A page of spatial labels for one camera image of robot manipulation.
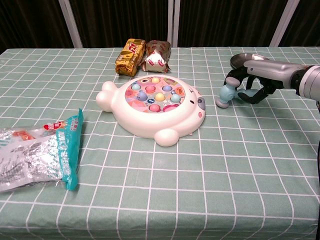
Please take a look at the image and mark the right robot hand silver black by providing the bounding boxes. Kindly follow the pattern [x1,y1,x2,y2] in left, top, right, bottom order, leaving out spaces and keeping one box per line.
[223,59,311,105]

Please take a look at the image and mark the light blue toy hammer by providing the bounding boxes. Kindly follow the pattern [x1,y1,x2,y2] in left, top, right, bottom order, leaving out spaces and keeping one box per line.
[215,76,263,110]

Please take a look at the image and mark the white whack-a-mole toy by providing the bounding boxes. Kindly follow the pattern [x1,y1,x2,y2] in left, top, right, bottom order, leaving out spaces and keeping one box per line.
[95,75,207,147]

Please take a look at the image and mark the round metal plate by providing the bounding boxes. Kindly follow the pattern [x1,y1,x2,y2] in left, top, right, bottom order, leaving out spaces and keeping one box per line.
[229,52,272,71]

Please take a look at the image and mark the green checked tablecloth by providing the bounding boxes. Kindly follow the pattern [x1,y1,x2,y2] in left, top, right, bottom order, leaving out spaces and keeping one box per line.
[0,46,320,240]

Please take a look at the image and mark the brown white snack package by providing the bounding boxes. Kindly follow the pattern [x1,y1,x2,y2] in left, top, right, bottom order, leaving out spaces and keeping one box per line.
[138,39,172,74]

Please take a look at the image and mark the gold snack package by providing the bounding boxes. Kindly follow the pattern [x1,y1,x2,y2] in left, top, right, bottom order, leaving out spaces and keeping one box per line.
[114,38,147,77]

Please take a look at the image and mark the dark curtain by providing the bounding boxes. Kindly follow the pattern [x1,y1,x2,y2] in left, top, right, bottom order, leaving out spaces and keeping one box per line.
[0,0,320,54]

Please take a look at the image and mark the silver teal snack bag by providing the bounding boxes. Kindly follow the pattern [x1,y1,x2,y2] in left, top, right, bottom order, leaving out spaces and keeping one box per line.
[0,107,85,193]

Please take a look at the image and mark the white slanted frame post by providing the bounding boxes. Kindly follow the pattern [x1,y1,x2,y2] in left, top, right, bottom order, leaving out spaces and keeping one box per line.
[57,0,84,49]
[269,0,301,48]

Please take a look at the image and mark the black cable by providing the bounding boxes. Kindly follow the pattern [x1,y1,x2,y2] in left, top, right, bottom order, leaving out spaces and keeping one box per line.
[315,99,320,176]

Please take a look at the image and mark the white vertical frame post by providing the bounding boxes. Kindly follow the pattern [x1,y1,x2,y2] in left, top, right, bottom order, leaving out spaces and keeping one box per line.
[166,0,175,48]
[173,0,181,48]

